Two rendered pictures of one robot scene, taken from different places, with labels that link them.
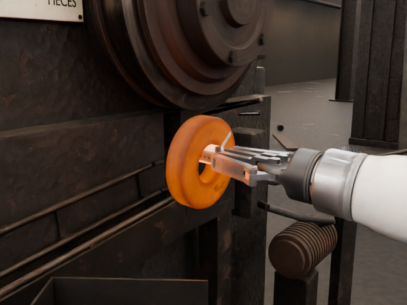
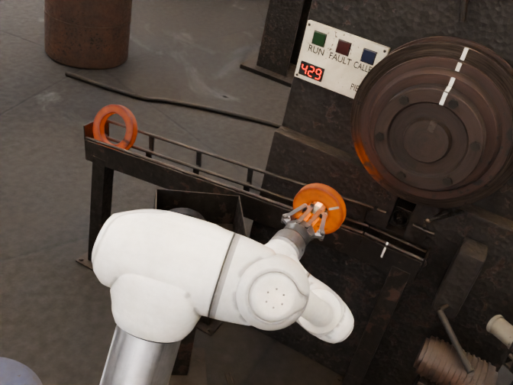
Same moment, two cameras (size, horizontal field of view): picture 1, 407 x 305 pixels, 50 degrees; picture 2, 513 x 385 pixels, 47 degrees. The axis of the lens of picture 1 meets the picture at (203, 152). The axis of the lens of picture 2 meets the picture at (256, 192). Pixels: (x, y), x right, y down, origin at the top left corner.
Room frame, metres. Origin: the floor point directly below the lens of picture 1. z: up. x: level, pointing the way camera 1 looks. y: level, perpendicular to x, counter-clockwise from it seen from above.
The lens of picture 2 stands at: (0.10, -1.30, 1.76)
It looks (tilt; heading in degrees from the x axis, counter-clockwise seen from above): 33 degrees down; 73
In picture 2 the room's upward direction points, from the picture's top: 13 degrees clockwise
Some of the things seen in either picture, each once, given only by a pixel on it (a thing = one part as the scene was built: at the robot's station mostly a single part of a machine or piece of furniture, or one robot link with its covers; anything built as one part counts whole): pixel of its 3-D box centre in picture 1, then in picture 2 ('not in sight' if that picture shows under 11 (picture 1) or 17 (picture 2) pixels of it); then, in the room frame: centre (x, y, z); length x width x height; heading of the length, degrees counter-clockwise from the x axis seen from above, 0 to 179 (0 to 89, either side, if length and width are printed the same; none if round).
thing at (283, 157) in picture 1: (254, 161); (312, 221); (0.66, -0.08, 0.84); 0.11 x 0.01 x 0.04; 51
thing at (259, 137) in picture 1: (243, 172); (459, 277); (1.17, -0.11, 0.68); 0.11 x 0.08 x 0.24; 53
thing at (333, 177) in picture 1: (340, 183); (286, 247); (0.56, -0.18, 0.83); 0.09 x 0.06 x 0.09; 143
